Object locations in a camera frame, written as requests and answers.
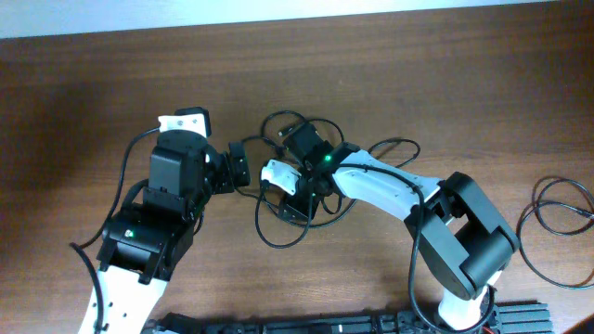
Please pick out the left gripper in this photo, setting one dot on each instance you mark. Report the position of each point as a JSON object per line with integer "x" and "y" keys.
{"x": 238, "y": 163}

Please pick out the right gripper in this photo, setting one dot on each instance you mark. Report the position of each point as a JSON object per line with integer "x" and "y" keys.
{"x": 297, "y": 210}

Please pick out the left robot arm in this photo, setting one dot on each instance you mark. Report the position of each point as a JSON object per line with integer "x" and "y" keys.
{"x": 155, "y": 226}

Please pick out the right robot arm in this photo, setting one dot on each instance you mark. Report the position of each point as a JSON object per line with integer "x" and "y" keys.
{"x": 456, "y": 229}

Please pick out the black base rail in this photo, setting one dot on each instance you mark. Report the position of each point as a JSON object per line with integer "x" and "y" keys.
{"x": 533, "y": 318}

